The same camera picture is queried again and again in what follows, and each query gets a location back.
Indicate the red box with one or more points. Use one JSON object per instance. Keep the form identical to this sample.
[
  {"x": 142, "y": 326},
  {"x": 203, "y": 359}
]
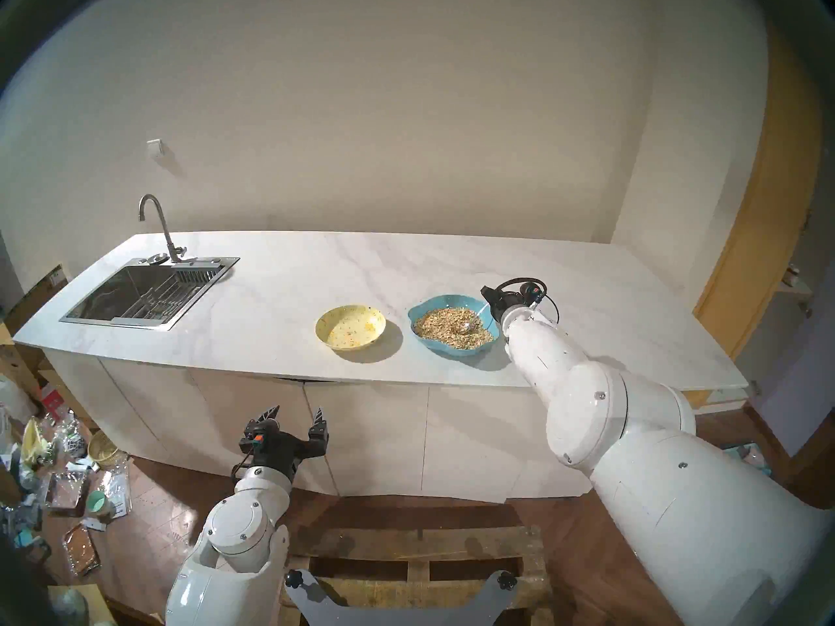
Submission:
[{"x": 52, "y": 400}]

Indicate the black base knob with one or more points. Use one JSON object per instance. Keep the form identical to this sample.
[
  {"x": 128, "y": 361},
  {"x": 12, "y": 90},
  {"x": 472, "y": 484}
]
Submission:
[
  {"x": 507, "y": 580},
  {"x": 294, "y": 579}
]

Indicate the green cup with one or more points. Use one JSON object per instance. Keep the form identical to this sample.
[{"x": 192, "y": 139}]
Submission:
[{"x": 98, "y": 504}]

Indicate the plastic tray brown contents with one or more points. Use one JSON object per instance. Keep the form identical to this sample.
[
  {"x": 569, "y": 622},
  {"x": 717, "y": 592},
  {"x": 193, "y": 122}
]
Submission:
[{"x": 81, "y": 551}]

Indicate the white plastic bag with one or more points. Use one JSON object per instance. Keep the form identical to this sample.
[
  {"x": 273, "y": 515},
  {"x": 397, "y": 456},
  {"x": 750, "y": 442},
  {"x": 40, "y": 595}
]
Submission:
[{"x": 14, "y": 400}]

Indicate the large cereal heap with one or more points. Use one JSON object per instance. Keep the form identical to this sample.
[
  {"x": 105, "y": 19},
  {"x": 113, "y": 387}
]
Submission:
[{"x": 437, "y": 331}]

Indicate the metal spoon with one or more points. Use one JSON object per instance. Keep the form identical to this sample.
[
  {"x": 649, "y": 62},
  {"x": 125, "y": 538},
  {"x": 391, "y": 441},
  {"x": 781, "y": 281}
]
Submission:
[{"x": 464, "y": 328}]

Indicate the small jar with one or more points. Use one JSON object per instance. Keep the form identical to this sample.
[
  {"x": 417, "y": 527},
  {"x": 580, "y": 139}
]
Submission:
[{"x": 790, "y": 276}]

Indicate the wooden pallet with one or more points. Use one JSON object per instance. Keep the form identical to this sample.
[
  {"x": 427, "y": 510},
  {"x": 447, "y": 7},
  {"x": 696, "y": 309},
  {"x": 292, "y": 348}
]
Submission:
[{"x": 391, "y": 543}]

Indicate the open cardboard box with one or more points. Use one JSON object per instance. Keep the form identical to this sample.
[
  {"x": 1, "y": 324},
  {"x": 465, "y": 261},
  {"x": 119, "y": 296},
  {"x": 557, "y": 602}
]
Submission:
[{"x": 91, "y": 605}]

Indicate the yellow bag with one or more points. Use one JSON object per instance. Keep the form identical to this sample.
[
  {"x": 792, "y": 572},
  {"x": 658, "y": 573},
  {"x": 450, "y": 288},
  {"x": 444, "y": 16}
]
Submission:
[{"x": 32, "y": 443}]

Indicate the white counter cabinet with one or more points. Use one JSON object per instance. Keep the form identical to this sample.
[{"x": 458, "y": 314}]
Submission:
[{"x": 378, "y": 435}]

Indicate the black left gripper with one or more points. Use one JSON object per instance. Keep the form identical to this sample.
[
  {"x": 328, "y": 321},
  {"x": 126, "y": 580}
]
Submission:
[{"x": 280, "y": 452}]

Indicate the curved steel faucet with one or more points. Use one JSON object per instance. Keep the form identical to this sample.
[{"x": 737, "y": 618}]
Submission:
[{"x": 167, "y": 233}]

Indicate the printed clear plastic bag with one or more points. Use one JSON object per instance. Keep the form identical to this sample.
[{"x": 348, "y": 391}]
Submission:
[{"x": 116, "y": 488}]

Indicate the metal sink rack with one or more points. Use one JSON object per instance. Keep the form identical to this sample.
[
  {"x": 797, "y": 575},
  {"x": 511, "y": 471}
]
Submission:
[{"x": 163, "y": 302}]

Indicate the grey sink strainer basket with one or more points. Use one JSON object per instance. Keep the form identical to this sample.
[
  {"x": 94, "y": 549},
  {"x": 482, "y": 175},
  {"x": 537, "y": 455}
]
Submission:
[{"x": 196, "y": 274}]

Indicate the brown cardboard box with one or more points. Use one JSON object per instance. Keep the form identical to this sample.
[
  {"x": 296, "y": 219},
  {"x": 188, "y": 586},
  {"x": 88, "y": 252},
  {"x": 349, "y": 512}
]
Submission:
[{"x": 39, "y": 292}]

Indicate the wicker basket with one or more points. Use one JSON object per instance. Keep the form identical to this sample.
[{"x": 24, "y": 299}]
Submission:
[{"x": 104, "y": 448}]

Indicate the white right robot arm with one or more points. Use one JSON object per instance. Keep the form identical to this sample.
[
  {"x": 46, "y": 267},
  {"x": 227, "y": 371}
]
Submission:
[{"x": 587, "y": 396}]

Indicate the blue flower-shaped bowl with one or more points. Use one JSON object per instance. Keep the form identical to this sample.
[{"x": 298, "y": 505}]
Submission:
[{"x": 450, "y": 300}]

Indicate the wooden door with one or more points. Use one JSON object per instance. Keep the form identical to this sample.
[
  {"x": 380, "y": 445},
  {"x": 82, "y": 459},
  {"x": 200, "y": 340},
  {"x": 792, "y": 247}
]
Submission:
[{"x": 763, "y": 240}]

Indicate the stainless steel sink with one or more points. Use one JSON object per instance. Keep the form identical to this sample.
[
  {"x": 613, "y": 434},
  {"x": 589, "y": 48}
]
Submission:
[{"x": 117, "y": 292}]

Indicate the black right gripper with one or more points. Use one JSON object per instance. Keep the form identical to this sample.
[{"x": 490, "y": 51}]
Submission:
[{"x": 515, "y": 295}]

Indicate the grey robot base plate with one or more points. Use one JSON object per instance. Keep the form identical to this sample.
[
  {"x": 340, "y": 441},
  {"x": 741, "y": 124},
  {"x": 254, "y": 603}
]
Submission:
[{"x": 391, "y": 615}]

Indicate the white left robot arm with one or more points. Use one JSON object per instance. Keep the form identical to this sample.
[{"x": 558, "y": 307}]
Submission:
[{"x": 238, "y": 527}]

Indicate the patterned round jar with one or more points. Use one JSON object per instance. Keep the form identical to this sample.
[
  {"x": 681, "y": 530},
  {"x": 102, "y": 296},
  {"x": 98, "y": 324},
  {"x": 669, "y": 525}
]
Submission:
[{"x": 75, "y": 445}]

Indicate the round sink drain cover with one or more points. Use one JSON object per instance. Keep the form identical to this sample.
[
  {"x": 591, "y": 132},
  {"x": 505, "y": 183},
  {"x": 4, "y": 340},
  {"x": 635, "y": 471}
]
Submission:
[{"x": 156, "y": 259}]

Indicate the clear plastic tray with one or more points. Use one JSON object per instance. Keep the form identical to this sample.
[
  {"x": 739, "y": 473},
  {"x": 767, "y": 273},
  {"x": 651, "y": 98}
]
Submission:
[{"x": 65, "y": 489}]

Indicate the yellow speckled bowl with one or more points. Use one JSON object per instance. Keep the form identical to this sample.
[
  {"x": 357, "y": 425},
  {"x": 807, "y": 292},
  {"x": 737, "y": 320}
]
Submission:
[{"x": 352, "y": 318}]

